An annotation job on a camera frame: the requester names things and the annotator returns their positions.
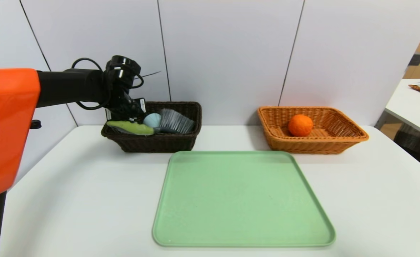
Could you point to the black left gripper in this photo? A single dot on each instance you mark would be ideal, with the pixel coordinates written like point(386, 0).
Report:
point(125, 109)

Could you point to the dark brown wicker basket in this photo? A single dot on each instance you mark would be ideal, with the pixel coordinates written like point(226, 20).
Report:
point(160, 142)

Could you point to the orange wicker basket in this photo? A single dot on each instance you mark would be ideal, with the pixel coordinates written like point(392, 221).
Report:
point(331, 132)

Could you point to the blue-grey plastic cup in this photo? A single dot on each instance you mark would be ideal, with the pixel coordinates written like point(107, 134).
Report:
point(152, 120)

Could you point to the orange fruit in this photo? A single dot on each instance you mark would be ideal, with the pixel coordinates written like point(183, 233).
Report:
point(300, 125)

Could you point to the light green plastic tray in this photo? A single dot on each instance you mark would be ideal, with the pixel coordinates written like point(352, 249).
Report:
point(238, 200)

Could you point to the white side table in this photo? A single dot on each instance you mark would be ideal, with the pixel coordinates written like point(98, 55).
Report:
point(413, 107)

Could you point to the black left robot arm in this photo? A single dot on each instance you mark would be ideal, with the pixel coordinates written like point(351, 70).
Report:
point(10, 125)

